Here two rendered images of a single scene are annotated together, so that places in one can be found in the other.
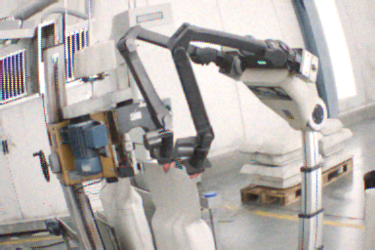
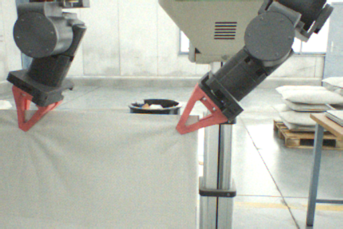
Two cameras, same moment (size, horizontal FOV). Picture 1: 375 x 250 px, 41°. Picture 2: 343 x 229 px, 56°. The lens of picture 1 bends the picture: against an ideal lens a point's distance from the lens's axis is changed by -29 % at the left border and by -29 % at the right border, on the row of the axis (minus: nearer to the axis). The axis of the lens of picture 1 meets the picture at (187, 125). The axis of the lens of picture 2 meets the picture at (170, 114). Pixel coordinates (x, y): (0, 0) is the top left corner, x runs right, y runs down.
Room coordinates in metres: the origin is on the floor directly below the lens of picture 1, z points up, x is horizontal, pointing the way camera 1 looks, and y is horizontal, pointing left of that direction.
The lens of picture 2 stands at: (2.40, 0.45, 1.19)
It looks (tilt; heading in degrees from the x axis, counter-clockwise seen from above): 13 degrees down; 301
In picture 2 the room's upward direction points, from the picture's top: straight up
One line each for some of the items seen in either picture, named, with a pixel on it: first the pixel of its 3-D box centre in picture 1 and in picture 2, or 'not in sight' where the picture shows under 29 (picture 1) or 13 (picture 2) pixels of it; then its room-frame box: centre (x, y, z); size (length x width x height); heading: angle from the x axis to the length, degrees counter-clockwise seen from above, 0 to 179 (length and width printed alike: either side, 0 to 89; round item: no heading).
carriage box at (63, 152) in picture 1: (77, 147); not in sight; (3.09, 0.56, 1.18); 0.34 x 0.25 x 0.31; 116
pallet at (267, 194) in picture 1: (304, 179); not in sight; (6.11, -1.11, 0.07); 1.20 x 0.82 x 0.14; 118
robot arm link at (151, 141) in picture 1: (156, 132); (53, 10); (2.79, 0.13, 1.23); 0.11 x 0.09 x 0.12; 118
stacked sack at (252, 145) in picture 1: (270, 140); not in sight; (6.14, -0.76, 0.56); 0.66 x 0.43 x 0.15; 114
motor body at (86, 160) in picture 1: (84, 147); not in sight; (2.86, 0.48, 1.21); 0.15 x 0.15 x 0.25
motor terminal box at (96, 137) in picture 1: (96, 139); not in sight; (2.80, 0.40, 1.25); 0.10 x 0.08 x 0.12; 141
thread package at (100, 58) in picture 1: (99, 58); not in sight; (2.93, 0.36, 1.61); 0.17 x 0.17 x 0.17
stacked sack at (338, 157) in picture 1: (331, 159); not in sight; (6.07, -1.49, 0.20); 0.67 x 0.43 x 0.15; 116
